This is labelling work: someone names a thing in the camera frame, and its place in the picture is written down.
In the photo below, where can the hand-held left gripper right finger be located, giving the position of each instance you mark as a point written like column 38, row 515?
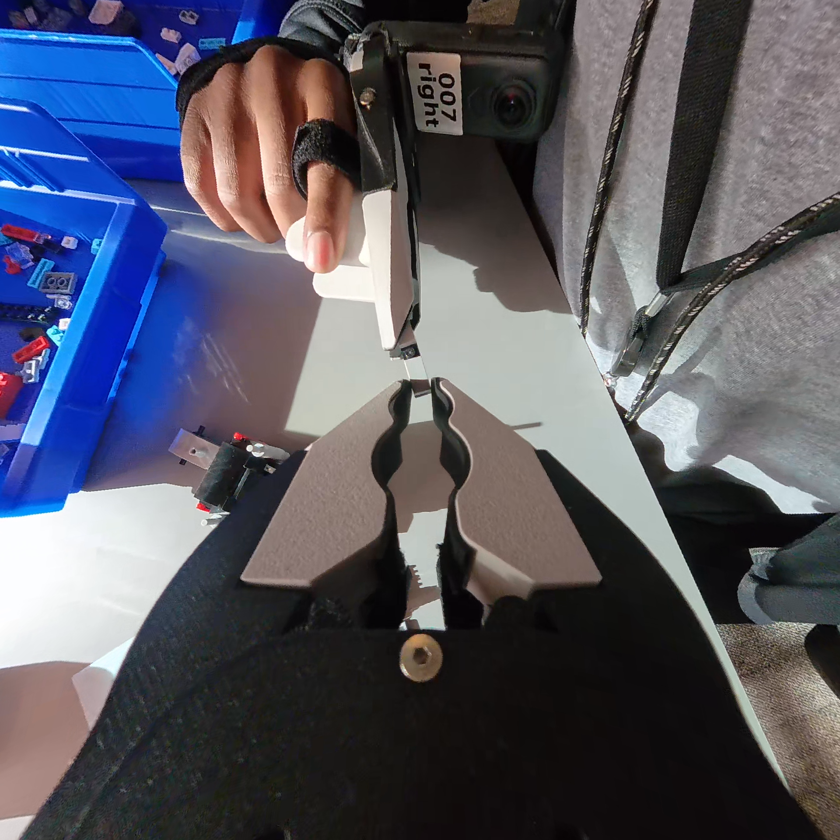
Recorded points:
column 525, row 525

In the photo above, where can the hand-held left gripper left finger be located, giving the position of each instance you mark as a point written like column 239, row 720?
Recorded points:
column 315, row 525

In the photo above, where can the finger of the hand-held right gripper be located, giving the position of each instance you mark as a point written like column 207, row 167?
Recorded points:
column 390, row 262

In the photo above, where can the black red toy brick truck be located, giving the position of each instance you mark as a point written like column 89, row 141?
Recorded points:
column 223, row 472

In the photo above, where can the small grey tile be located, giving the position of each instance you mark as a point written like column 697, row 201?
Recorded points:
column 418, row 377

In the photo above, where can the person's right forearm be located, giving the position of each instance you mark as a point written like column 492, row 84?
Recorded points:
column 315, row 23

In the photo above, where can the grey desk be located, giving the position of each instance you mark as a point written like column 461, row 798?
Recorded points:
column 492, row 341

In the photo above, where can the person's right hand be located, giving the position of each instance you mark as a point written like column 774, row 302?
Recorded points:
column 249, row 144

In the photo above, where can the pile of loose toy bricks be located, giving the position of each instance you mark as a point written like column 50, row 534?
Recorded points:
column 39, row 295
column 131, row 26

